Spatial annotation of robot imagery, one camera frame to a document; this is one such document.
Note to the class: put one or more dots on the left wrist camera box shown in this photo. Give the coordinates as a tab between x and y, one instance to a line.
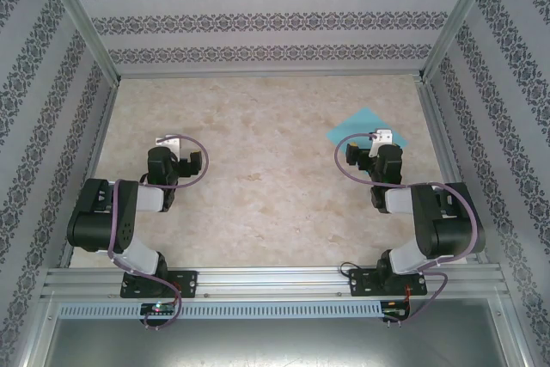
168	142

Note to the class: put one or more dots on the grey sheet metal panel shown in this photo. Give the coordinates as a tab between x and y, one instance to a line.
275	341

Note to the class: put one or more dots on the light blue paper sheet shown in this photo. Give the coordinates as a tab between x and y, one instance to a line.
361	124

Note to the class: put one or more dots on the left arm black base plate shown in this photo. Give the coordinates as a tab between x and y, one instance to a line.
189	283

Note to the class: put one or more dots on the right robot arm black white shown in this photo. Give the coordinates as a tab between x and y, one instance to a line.
455	229

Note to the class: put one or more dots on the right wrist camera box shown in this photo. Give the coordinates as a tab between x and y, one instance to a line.
383	136

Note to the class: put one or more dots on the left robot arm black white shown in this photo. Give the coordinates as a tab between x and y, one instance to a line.
94	221

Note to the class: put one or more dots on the aluminium mounting rail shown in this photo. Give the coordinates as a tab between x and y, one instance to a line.
275	281

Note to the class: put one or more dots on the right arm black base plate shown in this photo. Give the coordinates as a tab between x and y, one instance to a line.
361	283

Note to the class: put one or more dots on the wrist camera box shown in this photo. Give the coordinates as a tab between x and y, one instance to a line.
168	142
383	136

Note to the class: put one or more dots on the aluminium frame post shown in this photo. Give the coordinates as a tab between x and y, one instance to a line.
84	19
457	19

